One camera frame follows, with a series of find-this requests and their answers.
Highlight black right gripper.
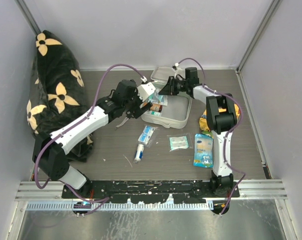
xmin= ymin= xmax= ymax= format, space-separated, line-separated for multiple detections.
xmin=158 ymin=76 xmax=188 ymax=96

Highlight white bottle green label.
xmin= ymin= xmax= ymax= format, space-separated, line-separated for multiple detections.
xmin=147 ymin=111 xmax=162 ymax=117

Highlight brown medicine bottle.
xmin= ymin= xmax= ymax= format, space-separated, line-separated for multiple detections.
xmin=150 ymin=104 xmax=163 ymax=113

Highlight white gauze packet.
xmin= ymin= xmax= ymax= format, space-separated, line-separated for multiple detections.
xmin=148 ymin=92 xmax=168 ymax=106

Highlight alcohol pads plastic bag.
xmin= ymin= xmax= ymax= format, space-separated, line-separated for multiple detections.
xmin=138 ymin=125 xmax=159 ymax=147

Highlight grey medicine kit case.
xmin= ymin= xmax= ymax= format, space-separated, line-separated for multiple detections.
xmin=141 ymin=66 xmax=192 ymax=129

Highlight medical tape roll packet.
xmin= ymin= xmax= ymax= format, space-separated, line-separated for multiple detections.
xmin=153 ymin=93 xmax=168 ymax=106

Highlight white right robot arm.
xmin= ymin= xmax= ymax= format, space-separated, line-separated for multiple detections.
xmin=159 ymin=67 xmax=239 ymax=197

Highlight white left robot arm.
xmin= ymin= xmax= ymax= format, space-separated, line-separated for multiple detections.
xmin=33 ymin=80 xmax=156 ymax=198

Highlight yellow cartoon cloth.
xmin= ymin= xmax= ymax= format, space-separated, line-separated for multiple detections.
xmin=199 ymin=104 xmax=242 ymax=138

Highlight green plasters plastic bag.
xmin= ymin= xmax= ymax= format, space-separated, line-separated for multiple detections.
xmin=167 ymin=133 xmax=193 ymax=152

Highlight blue cooling patch pouch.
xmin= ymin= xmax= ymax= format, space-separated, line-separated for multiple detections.
xmin=193 ymin=133 xmax=213 ymax=168

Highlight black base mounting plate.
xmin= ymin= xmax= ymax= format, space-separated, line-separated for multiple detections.
xmin=62 ymin=178 xmax=241 ymax=204

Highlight black floral plush blanket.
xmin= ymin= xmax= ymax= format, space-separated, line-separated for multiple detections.
xmin=27 ymin=30 xmax=95 ymax=163

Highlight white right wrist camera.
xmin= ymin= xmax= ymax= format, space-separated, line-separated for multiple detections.
xmin=172 ymin=62 xmax=185 ymax=79

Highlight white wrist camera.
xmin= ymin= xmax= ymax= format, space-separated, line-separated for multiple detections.
xmin=172 ymin=62 xmax=185 ymax=79
xmin=137 ymin=76 xmax=156 ymax=102

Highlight black handled scissors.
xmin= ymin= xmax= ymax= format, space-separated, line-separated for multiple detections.
xmin=115 ymin=116 xmax=130 ymax=130

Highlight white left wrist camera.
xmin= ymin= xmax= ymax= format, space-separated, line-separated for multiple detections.
xmin=137 ymin=76 xmax=156 ymax=102

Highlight white slotted cable duct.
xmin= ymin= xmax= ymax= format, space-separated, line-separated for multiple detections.
xmin=26 ymin=200 xmax=213 ymax=212

